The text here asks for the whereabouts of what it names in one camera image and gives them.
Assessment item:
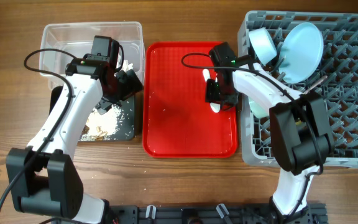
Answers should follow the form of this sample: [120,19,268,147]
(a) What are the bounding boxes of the grey dishwasher rack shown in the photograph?
[237,11,358,169]

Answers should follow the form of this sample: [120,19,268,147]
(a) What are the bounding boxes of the white napkin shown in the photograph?
[115,60,133,73]

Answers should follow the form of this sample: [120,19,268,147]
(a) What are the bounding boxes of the black waste tray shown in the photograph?
[48,85,136,142]

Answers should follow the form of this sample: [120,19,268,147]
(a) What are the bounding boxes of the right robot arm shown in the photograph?
[205,42,334,223]

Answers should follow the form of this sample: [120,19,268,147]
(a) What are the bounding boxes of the white rice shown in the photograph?
[79,104,135,141]

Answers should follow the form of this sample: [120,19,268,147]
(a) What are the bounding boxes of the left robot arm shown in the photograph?
[4,35,143,223]

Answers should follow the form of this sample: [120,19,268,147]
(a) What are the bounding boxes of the white plastic spoon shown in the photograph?
[202,69,220,113]

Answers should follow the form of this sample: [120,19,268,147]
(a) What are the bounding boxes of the light blue food bowl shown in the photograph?
[249,27,277,65]

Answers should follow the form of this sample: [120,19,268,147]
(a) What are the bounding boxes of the white plastic fork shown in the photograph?
[303,75,328,94]

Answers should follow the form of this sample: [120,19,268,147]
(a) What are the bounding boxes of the clear plastic bin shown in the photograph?
[40,21,145,82]

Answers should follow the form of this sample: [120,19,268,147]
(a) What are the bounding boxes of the mint green bowl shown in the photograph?
[249,98,269,119]

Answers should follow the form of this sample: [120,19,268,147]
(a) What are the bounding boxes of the light blue plate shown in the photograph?
[278,22,324,84]

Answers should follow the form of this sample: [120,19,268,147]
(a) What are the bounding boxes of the brown food scraps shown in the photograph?
[80,125,108,141]

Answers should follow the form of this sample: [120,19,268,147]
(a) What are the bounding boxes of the red serving tray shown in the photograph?
[142,42,238,159]

